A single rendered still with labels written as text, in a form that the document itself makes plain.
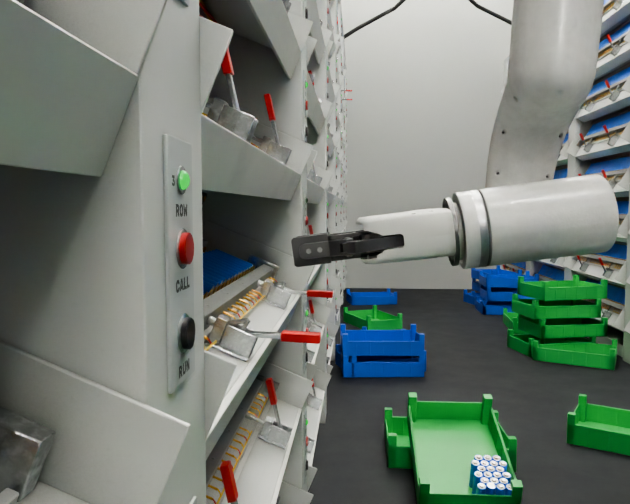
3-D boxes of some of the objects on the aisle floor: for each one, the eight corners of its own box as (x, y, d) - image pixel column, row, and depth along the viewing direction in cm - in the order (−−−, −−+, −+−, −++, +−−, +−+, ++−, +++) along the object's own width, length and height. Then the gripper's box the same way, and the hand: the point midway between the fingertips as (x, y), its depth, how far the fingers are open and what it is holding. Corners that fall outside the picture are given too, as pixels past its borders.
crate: (519, 517, 117) (524, 487, 114) (417, 514, 118) (419, 483, 115) (488, 420, 144) (491, 393, 141) (406, 418, 146) (407, 391, 143)
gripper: (480, 272, 55) (290, 295, 57) (453, 258, 72) (305, 276, 73) (471, 194, 55) (280, 219, 57) (446, 197, 71) (298, 217, 73)
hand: (312, 249), depth 65 cm, fingers open, 3 cm apart
